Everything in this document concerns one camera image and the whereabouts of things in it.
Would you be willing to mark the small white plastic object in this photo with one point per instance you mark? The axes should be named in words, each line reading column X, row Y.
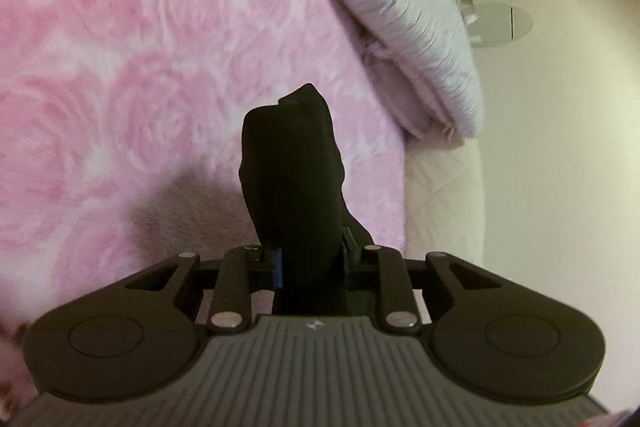
column 470, row 4

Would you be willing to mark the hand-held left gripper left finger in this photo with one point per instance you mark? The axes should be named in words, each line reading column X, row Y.
column 278, row 267

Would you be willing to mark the pink floral blanket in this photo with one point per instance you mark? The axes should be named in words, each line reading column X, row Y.
column 125, row 57

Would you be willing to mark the white quilted mattress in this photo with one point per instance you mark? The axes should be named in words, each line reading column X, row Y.
column 445, row 197

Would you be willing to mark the pale grey crinkled quilt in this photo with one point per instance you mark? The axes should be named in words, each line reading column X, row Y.
column 400, row 7

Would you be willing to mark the round silver base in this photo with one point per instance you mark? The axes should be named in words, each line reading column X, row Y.
column 505, row 24

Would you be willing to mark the black garment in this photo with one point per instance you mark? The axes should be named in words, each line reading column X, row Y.
column 290, row 157

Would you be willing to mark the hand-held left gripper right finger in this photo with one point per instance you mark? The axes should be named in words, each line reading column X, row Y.
column 350, row 267

